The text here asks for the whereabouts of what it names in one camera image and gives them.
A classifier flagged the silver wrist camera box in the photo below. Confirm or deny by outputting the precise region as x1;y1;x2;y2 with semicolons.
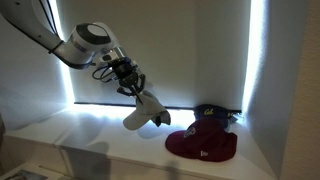
99;46;130;65

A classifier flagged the maroon baseball cap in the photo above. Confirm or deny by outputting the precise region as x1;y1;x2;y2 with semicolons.
164;117;238;163

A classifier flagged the white roller blind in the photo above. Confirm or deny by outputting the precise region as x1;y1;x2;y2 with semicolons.
54;0;252;109

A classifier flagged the black camera cable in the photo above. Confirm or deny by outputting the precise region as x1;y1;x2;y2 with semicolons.
91;63;118;84

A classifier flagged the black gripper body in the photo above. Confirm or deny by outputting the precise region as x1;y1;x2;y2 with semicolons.
111;57;141;88

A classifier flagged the light grey baseball cap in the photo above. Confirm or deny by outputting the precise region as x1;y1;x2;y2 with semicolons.
122;89;172;132

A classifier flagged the black blind bottom bar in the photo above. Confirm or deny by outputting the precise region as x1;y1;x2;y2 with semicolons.
73;101;242;114

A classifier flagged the navy cap with yellow logo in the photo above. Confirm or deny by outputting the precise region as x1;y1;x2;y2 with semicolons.
193;103;242;130

